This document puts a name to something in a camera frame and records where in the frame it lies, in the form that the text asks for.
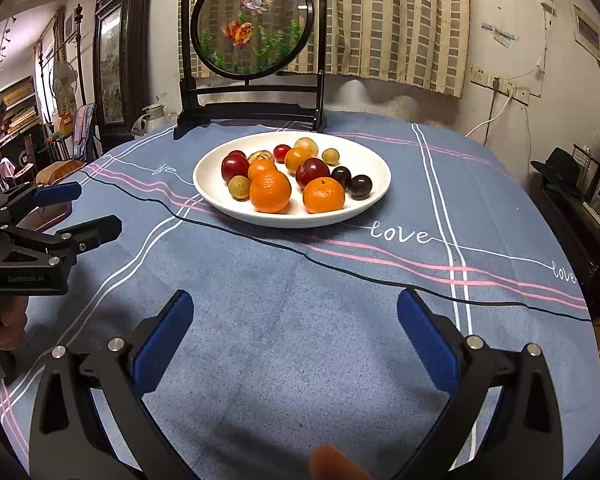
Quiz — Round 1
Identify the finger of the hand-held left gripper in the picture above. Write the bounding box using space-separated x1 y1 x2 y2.
0 182 82 216
2 215 123 266

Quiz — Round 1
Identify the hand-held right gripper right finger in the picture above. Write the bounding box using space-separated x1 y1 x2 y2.
396 287 566 480

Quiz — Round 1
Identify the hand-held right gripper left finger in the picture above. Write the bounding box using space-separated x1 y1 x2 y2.
27 290 196 480

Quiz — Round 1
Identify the white round plate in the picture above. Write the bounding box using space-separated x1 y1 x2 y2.
192 132 392 229

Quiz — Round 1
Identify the orange mandarin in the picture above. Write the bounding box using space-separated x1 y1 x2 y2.
302 177 346 214
249 170 293 214
247 158 278 181
284 147 313 173

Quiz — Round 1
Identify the person's left hand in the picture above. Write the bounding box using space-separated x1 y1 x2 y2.
0 295 29 352

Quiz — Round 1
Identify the person's right hand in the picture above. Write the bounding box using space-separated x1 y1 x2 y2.
310 445 376 480

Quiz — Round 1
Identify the brown cushion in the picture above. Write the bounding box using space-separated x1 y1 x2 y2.
35 160 87 187

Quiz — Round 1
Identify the white standing fan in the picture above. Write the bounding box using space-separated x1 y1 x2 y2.
52 62 78 111

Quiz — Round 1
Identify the white kettle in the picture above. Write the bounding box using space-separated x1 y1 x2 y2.
131 103 166 138

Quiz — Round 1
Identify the blue plaid tablecloth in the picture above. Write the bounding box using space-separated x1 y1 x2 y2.
0 110 600 480

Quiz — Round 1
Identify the dark wooden painted cabinet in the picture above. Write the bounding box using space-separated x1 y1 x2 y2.
92 0 156 141

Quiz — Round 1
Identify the red plum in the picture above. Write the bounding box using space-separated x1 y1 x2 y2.
221 150 251 183
295 157 331 187

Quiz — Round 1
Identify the black equipment rack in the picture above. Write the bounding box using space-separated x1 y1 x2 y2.
530 160 600 318

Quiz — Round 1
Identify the black hat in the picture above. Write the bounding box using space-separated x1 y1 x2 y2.
530 147 581 191

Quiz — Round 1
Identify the goldfish screen on black stand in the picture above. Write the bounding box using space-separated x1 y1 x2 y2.
172 0 328 141

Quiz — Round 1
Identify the beige checked curtain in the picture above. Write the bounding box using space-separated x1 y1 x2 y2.
180 0 471 98

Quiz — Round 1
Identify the black cable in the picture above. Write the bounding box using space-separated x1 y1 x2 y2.
80 170 593 322

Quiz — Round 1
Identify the white power cable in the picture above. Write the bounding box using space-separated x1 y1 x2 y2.
465 92 511 138

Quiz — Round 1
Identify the white wall outlet strip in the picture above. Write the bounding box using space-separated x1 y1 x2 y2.
492 77 531 99

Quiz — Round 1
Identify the framed wall picture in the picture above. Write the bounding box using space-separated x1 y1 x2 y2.
574 5 600 66

